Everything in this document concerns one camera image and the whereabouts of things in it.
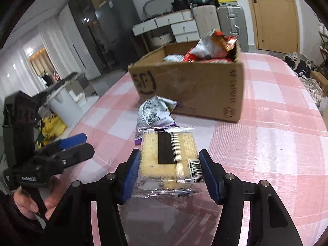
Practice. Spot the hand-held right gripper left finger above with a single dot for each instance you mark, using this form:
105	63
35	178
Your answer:
130	174

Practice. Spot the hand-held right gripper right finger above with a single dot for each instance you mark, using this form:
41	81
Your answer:
208	176

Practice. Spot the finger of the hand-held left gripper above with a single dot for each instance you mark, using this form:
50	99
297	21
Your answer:
79	152
74	139

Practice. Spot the clear cracker packet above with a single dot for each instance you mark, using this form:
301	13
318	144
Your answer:
164	169

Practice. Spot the silver labelled snack packet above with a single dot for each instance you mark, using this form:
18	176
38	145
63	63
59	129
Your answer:
153	112

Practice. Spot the large red snack packet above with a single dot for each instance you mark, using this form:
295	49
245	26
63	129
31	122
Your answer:
215	61

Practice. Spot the silver orange snack packet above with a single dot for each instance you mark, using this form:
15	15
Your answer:
207	46

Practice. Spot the person's left forearm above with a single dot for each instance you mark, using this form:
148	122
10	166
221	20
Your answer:
12	230

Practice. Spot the person's left hand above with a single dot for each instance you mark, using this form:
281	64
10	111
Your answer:
24	202

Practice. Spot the yellow snack bag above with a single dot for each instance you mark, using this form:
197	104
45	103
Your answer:
53	128

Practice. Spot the white thermal jug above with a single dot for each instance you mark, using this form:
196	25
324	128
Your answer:
66	107

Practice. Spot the pink checked tablecloth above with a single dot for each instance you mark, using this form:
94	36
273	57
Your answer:
269	133

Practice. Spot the white sheer curtain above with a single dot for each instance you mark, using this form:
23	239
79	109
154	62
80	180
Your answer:
51	46

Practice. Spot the dark glass cabinet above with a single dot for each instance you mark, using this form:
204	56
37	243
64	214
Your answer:
84	30

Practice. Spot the grey refrigerator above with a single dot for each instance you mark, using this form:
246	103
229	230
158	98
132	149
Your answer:
120	23

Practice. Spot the woven laundry basket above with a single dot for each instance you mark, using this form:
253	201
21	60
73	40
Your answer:
162	39

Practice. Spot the pile of sneakers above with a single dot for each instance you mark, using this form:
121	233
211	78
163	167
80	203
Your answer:
299	66

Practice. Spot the small closed cardboard box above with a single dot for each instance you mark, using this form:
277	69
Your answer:
320	82

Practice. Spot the white drawer dresser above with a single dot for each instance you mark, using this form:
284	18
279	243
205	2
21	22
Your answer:
184	29

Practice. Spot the silver suitcase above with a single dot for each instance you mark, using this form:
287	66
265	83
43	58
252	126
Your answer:
233	23

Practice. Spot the beige suitcase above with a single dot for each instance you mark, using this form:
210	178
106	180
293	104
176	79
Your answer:
205	18

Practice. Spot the arched mirror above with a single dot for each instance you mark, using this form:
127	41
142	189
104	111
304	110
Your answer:
153	1

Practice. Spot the black storage box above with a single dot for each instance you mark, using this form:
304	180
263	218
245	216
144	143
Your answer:
180	6

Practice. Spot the wooden door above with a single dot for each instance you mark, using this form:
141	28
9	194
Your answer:
276	18

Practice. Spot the shelved shoes group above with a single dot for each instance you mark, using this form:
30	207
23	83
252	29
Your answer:
323	35

